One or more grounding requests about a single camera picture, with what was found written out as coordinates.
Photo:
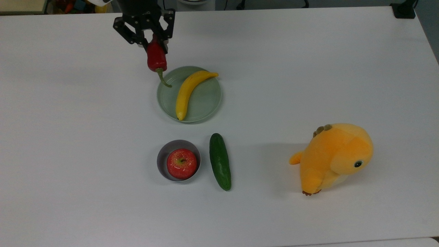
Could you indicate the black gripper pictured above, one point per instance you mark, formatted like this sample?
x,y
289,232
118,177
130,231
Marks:
x,y
141,13

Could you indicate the red chili pepper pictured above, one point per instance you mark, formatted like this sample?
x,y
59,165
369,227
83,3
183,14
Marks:
x,y
156,58

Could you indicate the pale green plastic plate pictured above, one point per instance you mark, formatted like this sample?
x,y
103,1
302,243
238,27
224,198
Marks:
x,y
205,99

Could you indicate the colourful toy heap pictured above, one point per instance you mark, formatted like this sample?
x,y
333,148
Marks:
x,y
79,6

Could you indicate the yellow banana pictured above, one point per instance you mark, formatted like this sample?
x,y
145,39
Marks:
x,y
185,94

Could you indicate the small grey bowl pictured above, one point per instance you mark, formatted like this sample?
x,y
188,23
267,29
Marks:
x,y
162,154

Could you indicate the wooden box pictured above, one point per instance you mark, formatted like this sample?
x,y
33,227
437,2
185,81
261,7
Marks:
x,y
22,6

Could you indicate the red apple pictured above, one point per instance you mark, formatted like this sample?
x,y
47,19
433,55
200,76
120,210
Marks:
x,y
181,164

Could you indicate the green cucumber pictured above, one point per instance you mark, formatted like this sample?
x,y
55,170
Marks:
x,y
220,161

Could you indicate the orange plush bird toy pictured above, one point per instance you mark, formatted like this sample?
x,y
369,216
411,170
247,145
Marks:
x,y
332,157

